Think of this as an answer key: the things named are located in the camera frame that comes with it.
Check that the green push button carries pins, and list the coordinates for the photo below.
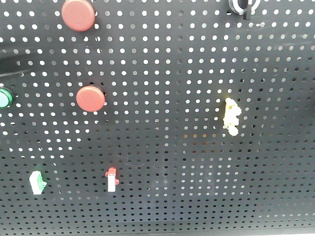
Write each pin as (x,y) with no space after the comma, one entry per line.
(6,97)

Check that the lower red push button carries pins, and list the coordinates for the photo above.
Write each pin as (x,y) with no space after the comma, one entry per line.
(90,98)

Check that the black rotary selector switch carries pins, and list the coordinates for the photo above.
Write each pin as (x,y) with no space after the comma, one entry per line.
(244,7)

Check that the red-lit white rocker switch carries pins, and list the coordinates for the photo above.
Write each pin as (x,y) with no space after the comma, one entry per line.
(112,180)

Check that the black perforated pegboard panel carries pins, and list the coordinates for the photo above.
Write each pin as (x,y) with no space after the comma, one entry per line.
(165,68)

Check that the yellow toggle switch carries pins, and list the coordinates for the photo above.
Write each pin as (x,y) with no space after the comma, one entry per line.
(230,119)

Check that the upper red push button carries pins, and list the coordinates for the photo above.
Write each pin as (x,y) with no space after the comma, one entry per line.
(79,15)

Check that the green-lit white rocker switch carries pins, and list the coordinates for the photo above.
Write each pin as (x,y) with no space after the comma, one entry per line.
(37,183)

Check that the red push button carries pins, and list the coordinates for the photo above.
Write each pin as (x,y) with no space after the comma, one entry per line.
(79,15)
(90,98)

